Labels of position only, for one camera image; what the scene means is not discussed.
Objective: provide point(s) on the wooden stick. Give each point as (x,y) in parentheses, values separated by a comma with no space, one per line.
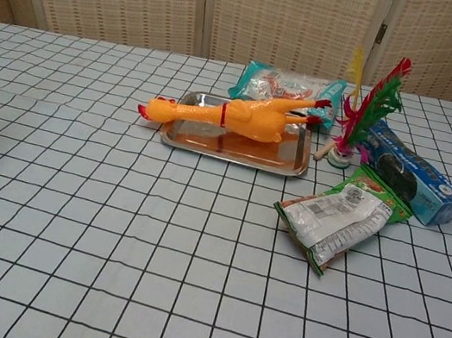
(322,152)

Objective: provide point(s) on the orange rubber chicken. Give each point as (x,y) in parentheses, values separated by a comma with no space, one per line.
(257,117)

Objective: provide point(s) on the stainless steel tray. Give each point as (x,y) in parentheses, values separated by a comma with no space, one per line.
(196,141)

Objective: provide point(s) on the teal snack bag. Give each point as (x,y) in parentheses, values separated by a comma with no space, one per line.
(263,81)

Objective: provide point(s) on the colourful feather shuttlecock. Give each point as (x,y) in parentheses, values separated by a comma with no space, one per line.
(377,104)

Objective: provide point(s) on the grid pattern tablecloth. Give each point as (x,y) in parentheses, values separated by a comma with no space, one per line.
(107,244)

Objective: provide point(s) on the blue cookie box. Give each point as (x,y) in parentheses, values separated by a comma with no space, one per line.
(424,186)

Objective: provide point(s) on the green snack bag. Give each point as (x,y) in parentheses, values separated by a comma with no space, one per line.
(340,217)

